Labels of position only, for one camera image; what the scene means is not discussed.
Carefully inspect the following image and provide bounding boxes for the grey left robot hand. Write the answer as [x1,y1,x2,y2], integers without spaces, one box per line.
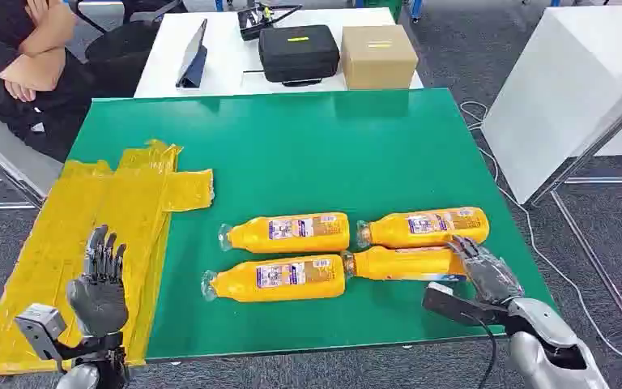
[66,224,130,340]

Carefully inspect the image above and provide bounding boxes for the person's left hand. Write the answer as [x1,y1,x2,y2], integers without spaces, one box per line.
[3,79,37,104]

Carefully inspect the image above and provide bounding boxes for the person's right hand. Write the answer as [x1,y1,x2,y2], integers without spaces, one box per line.
[23,0,50,23]

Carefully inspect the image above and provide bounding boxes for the orange drink bottle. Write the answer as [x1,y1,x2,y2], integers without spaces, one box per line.
[201,254,347,303]
[341,245,471,282]
[356,206,491,250]
[217,212,351,254]

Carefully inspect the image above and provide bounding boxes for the grey steel bench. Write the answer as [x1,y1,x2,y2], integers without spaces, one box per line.
[0,96,64,211]

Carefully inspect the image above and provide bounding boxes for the black office chair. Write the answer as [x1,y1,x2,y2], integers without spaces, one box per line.
[69,0,189,98]

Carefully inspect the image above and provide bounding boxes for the yellow plastic sheet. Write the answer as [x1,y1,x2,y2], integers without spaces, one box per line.
[0,138,215,377]

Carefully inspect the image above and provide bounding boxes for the tablet in dark case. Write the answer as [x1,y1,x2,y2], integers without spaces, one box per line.
[175,19,209,90]

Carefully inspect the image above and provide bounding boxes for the black remote controller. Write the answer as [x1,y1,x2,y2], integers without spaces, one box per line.
[236,2,304,42]

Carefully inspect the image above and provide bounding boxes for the green table mat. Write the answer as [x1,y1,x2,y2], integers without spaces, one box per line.
[66,88,559,361]

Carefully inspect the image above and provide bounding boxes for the black carrying case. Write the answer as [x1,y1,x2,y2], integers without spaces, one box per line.
[258,24,342,87]

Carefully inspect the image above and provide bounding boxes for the brown cardboard box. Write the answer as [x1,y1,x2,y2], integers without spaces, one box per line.
[340,24,420,92]

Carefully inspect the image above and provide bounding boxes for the green crate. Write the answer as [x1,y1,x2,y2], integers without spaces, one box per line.
[364,0,404,23]

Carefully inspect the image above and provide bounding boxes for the large white slanted table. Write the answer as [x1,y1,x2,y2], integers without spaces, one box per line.
[480,4,622,205]

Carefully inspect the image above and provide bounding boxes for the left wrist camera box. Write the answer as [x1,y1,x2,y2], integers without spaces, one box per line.
[15,303,68,361]

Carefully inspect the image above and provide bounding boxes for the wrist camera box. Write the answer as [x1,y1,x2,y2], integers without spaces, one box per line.
[15,303,68,361]
[422,281,508,327]

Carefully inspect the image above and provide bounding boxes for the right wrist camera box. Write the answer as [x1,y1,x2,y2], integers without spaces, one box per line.
[422,281,508,327]

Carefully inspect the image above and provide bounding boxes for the blue metal frame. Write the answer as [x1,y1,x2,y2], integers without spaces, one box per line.
[214,0,561,24]

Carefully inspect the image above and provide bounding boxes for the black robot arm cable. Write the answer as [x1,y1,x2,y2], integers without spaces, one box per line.
[463,313,500,389]

